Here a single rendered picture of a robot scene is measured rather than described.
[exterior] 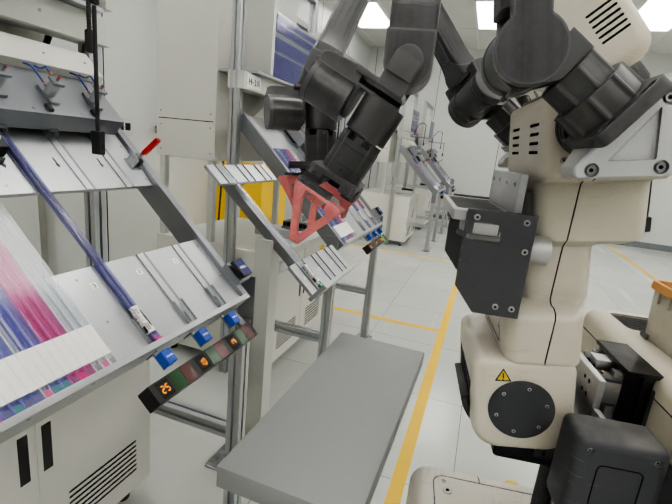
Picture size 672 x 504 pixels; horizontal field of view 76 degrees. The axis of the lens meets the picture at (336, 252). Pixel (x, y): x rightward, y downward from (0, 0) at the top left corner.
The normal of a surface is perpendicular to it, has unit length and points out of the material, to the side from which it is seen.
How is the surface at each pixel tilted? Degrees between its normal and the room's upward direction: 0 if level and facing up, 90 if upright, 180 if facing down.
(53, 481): 90
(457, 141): 90
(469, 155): 90
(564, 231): 90
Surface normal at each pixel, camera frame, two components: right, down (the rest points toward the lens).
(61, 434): 0.94, 0.17
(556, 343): -0.18, 0.22
